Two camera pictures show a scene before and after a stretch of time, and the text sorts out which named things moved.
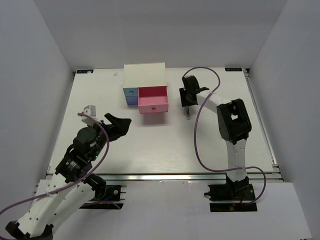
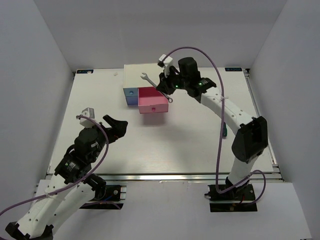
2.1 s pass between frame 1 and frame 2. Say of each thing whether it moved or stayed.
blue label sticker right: stayed
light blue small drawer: stayed
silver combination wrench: moved
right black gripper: moved
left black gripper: stayed
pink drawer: stayed
